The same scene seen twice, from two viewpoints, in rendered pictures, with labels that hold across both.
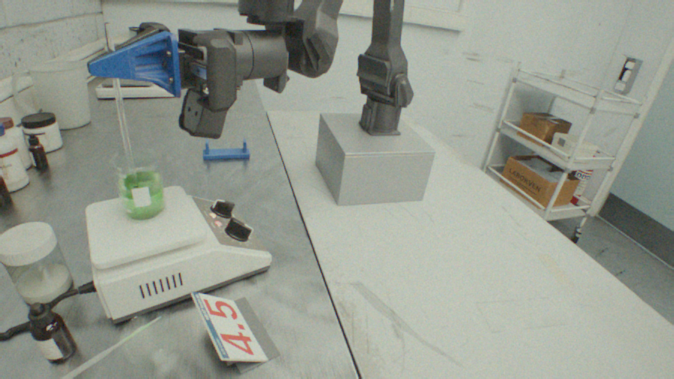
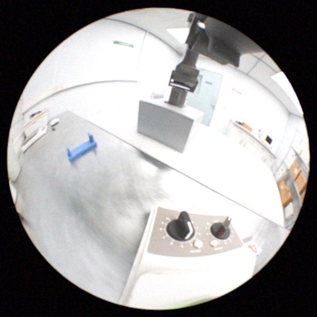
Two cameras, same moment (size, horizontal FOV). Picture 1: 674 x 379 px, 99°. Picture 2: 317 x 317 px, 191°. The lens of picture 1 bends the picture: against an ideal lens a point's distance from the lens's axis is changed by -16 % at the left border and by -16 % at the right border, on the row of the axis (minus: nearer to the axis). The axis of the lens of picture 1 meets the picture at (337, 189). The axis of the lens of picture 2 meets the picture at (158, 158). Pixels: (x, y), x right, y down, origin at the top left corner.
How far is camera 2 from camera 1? 0.47 m
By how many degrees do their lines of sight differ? 37
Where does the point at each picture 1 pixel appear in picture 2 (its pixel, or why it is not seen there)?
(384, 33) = (194, 57)
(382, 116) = (183, 97)
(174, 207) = (210, 286)
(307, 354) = (252, 226)
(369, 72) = (185, 73)
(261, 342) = (247, 241)
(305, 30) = not seen: hidden behind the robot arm
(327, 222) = (194, 167)
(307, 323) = (245, 220)
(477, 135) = not seen: hidden behind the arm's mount
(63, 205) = not seen: outside the picture
